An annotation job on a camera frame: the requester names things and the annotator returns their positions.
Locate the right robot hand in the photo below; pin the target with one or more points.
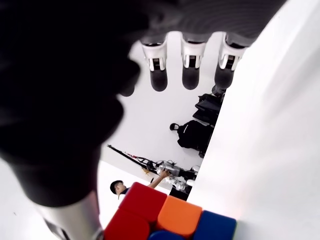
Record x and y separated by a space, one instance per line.
50 75

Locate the multicolour Rubik's cube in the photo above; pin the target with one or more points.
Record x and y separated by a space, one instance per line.
140 205

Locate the black hoist pole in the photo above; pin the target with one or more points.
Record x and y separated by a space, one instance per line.
125 155

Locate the person white shirt navy sleeves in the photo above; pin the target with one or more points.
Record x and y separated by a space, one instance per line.
116 186

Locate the black cabinet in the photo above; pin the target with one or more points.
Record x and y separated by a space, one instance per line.
180 193

